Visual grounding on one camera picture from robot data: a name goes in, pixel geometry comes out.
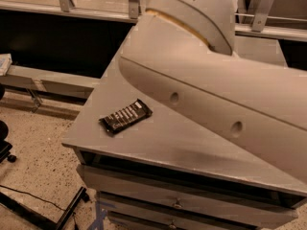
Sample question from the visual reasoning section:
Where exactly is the black stand base frame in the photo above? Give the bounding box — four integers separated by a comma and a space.
0, 186, 90, 230

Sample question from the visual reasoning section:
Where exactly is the black snack bar wrapper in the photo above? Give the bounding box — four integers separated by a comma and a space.
99, 99, 153, 134

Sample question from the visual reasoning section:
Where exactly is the grey metal bench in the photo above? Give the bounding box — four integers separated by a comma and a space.
0, 65, 100, 108

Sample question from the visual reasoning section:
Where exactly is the black office chair base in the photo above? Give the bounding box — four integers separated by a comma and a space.
0, 83, 18, 165

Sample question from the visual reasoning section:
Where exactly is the grey drawer cabinet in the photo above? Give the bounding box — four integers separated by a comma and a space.
63, 47, 306, 230

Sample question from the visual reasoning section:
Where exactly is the metal railing frame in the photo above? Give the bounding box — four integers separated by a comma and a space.
0, 0, 307, 42

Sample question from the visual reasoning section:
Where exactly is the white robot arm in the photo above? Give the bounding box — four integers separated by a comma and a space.
119, 0, 307, 182

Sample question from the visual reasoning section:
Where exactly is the black floor cable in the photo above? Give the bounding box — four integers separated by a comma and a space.
0, 184, 80, 230

